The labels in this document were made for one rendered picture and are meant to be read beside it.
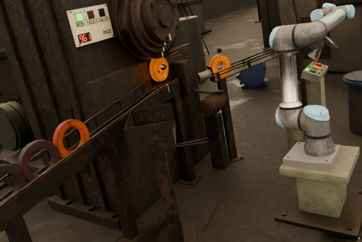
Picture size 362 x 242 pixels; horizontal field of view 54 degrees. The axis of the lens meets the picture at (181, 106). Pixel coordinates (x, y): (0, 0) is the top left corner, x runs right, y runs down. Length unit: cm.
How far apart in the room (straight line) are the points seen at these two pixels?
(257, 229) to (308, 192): 33
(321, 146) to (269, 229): 50
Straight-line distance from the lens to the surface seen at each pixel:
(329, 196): 195
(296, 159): 186
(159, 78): 213
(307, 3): 450
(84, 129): 174
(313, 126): 184
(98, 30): 196
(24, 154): 158
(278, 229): 197
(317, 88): 246
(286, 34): 182
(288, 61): 185
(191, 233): 200
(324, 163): 182
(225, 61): 244
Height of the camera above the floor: 122
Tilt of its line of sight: 18 degrees down
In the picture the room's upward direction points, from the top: 11 degrees counter-clockwise
